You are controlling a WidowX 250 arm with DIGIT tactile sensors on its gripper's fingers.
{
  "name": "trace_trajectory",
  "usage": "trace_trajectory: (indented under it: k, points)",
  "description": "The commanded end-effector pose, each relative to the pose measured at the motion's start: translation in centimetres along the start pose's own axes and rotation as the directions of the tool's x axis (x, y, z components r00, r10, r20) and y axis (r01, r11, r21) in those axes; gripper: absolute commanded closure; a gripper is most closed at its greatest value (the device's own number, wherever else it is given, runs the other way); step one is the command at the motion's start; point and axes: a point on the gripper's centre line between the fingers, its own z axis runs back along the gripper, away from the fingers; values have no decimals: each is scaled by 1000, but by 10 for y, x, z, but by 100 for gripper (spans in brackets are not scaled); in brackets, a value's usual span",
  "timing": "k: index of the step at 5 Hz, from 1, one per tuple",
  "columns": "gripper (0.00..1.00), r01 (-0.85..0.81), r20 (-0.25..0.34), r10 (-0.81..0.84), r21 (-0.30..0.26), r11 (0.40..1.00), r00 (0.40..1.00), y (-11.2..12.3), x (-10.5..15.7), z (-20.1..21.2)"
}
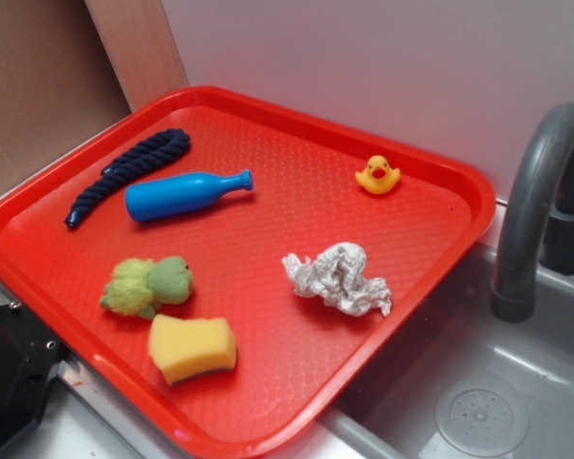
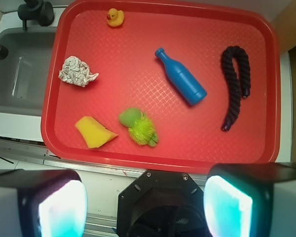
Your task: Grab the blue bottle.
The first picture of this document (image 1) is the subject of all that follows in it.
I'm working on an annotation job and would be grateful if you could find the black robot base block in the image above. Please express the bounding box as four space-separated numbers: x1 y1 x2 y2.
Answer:
0 303 63 454

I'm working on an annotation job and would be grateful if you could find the yellow rubber duck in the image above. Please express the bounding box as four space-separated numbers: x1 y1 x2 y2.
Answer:
355 155 402 195

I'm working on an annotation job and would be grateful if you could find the yellow sponge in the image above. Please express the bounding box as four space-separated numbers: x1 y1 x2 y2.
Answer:
148 315 237 385

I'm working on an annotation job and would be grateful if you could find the blue plastic bottle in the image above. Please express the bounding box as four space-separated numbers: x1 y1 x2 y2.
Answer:
124 169 254 223

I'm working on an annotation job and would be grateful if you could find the grey toy faucet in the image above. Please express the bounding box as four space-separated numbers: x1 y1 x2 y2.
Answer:
491 102 574 322

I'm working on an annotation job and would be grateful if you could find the green plush turtle toy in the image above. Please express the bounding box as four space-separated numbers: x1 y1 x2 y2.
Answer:
99 256 194 320

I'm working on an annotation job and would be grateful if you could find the wooden board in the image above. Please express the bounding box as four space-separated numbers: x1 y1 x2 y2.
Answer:
85 0 188 111

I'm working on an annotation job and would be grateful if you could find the dark blue twisted rope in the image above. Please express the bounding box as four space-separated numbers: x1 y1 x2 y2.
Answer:
63 128 192 230

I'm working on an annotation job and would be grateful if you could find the crumpled white paper towel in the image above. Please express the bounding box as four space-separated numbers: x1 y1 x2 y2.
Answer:
281 242 393 317

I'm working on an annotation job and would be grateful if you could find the red plastic tray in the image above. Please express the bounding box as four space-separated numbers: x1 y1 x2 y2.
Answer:
0 87 496 458

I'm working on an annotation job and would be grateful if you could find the grey toy sink basin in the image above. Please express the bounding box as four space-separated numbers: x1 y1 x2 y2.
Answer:
315 241 574 459

